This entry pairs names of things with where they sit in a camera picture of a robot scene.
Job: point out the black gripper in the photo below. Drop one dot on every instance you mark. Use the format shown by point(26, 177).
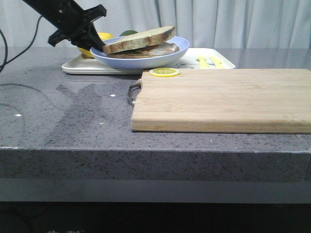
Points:
point(76, 25)

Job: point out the light blue round plate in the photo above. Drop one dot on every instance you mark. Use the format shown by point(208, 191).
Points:
point(143, 63)

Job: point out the bread slice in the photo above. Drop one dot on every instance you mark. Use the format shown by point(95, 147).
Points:
point(130, 55)
point(140, 40)

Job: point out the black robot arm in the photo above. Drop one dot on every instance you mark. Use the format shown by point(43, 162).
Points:
point(46, 8)

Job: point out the cream white tray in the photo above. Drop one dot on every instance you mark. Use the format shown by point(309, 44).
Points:
point(89, 66)

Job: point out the rear yellow lemon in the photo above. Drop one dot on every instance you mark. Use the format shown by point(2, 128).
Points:
point(105, 36)

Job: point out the yellow lemon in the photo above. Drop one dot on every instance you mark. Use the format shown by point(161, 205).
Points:
point(85, 53)
point(105, 36)

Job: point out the front yellow lemon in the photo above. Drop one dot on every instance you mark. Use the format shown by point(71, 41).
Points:
point(85, 53)

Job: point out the green lime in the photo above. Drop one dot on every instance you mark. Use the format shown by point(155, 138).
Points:
point(128, 32)

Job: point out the fried egg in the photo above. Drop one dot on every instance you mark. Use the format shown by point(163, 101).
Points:
point(159, 50)

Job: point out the lemon slice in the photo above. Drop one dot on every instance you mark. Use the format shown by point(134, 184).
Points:
point(164, 72)

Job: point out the yellow plastic fork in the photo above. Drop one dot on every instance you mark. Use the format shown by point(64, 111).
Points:
point(202, 62)

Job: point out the white grey curtain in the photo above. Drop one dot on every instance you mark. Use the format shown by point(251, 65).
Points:
point(219, 24)

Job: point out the yellow plastic knife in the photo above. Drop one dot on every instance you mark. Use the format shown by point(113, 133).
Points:
point(217, 62)

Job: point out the wooden cutting board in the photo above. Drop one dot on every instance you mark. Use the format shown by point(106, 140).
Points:
point(225, 101)

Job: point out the metal cutting board handle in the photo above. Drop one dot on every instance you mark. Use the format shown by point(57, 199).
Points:
point(135, 86)

